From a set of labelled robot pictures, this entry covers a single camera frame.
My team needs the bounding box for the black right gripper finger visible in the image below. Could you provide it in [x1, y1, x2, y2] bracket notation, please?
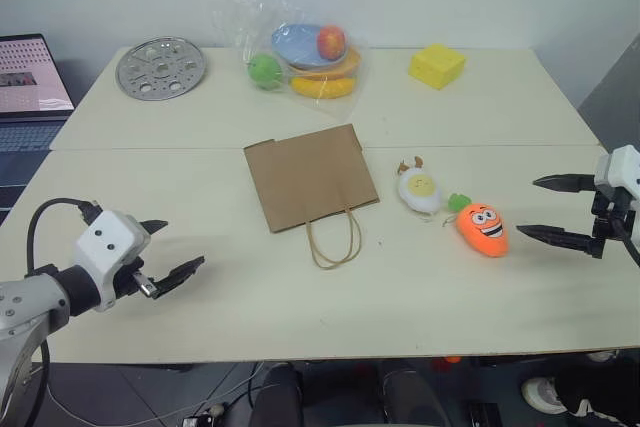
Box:
[515, 224, 606, 260]
[532, 172, 598, 194]

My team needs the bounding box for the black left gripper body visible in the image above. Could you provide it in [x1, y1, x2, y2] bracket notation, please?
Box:
[111, 255, 162, 303]

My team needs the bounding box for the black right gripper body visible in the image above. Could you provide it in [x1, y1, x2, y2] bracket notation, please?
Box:
[590, 185, 634, 249]

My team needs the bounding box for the brown paper bag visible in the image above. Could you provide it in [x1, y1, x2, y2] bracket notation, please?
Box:
[242, 123, 380, 271]

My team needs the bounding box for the clear plastic bag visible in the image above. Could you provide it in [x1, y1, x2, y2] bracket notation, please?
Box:
[208, 0, 367, 122]

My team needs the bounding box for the orange carrot plush toy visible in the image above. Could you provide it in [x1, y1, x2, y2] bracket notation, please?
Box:
[444, 192, 512, 260]

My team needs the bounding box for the white egg plush toy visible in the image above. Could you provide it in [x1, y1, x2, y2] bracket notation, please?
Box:
[394, 155, 445, 224]

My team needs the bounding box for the white shoe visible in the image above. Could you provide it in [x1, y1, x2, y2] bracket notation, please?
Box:
[521, 375, 565, 412]
[568, 395, 602, 419]

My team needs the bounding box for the dark rounded shape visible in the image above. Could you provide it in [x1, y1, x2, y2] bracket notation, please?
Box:
[248, 361, 305, 427]
[378, 358, 437, 427]

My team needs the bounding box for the round perforated metal plate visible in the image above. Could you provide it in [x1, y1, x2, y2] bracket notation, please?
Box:
[115, 36, 208, 100]

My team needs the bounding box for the yellow cheese block toy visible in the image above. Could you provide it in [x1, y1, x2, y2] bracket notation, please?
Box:
[407, 42, 469, 92]

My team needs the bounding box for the open laptop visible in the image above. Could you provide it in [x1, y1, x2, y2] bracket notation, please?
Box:
[0, 33, 77, 214]

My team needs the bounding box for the green toy apple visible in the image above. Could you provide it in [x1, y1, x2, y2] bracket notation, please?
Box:
[247, 52, 283, 91]

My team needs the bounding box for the yellow toy banana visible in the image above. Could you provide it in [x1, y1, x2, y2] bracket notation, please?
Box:
[290, 75, 358, 100]

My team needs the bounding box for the blue plate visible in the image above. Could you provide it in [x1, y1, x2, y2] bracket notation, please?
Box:
[270, 22, 347, 70]

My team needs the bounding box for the orange plate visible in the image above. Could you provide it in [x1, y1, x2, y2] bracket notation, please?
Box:
[286, 45, 363, 81]

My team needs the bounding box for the red toy apple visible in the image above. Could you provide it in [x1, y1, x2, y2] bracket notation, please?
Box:
[316, 24, 349, 61]

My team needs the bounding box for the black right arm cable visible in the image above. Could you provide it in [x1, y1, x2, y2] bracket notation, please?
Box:
[621, 234, 640, 269]

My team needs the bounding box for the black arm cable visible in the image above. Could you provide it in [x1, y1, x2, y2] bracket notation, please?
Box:
[621, 234, 640, 269]
[26, 198, 101, 278]

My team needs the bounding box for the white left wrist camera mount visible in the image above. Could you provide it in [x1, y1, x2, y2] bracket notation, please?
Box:
[74, 209, 152, 313]

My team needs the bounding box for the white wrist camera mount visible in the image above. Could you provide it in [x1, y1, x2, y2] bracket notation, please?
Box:
[74, 209, 152, 313]
[593, 144, 640, 199]

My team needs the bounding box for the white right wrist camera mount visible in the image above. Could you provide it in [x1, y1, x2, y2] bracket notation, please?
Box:
[593, 144, 640, 199]

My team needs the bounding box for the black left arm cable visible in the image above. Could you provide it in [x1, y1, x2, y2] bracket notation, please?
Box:
[26, 198, 101, 278]

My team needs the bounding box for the white floor cable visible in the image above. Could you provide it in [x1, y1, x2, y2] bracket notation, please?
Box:
[48, 360, 266, 426]

